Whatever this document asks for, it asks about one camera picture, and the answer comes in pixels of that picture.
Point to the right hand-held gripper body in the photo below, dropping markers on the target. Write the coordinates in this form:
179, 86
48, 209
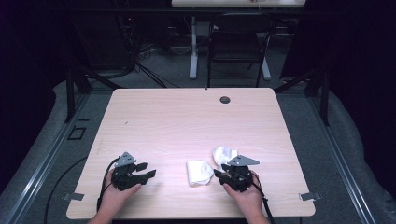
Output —
240, 177

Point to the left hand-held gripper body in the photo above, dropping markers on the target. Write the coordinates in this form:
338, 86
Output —
124, 177

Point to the white sock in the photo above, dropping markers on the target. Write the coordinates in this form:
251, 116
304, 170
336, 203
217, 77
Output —
222, 154
198, 173

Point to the person's right hand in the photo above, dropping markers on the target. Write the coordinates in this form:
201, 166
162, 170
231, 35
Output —
250, 200

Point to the person's left hand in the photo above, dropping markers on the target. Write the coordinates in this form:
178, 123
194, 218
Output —
112, 200

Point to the black chair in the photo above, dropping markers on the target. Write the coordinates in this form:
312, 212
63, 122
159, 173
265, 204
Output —
236, 40

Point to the white background desk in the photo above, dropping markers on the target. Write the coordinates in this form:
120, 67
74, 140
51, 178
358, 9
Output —
218, 3

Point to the grey metal table bracket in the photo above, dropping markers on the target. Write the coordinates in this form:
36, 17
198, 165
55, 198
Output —
74, 196
310, 196

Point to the black metal frame strut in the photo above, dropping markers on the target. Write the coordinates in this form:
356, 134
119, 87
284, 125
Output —
71, 93
323, 93

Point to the aluminium floor rail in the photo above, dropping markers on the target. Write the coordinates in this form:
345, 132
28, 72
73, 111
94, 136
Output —
339, 155

